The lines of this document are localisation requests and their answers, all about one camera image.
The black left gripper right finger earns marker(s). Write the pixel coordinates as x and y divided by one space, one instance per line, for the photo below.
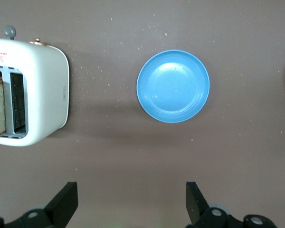
197 211

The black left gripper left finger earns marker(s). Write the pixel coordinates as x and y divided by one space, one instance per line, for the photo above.
61 204

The blue plate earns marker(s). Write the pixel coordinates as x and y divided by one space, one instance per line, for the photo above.
173 86

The white toaster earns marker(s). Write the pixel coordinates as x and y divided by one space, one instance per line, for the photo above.
47 90

